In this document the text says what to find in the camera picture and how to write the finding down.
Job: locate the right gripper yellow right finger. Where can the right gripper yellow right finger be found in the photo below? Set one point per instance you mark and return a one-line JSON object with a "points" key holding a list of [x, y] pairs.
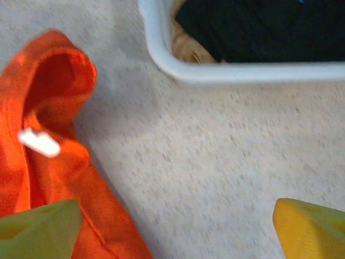
{"points": [[310, 234]]}

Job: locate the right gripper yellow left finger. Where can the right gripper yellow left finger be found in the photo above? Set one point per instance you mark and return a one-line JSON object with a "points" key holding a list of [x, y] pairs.
{"points": [[35, 234]]}

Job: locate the orange t-shirt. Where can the orange t-shirt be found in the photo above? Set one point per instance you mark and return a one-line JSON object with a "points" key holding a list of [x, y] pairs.
{"points": [[54, 108]]}

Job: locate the white plastic basket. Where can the white plastic basket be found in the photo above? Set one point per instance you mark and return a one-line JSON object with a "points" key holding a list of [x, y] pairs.
{"points": [[242, 73]]}

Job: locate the black t-shirt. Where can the black t-shirt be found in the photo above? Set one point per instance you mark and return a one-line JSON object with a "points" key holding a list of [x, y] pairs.
{"points": [[269, 29]]}

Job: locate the tan t-shirt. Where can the tan t-shirt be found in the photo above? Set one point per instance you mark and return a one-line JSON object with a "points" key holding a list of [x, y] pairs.
{"points": [[186, 46]]}

